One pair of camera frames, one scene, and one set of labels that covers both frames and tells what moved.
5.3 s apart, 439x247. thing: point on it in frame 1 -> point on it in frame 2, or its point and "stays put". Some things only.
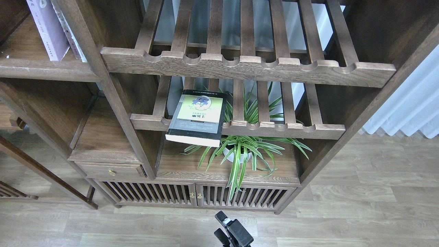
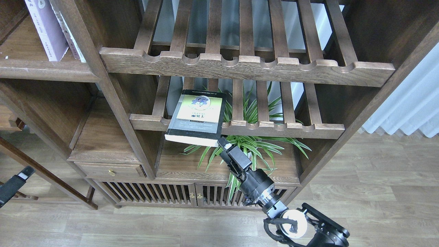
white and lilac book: [50, 28] stays put
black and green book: [198, 117] stays put
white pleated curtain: [414, 106] stays put
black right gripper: [237, 235] -> [256, 186]
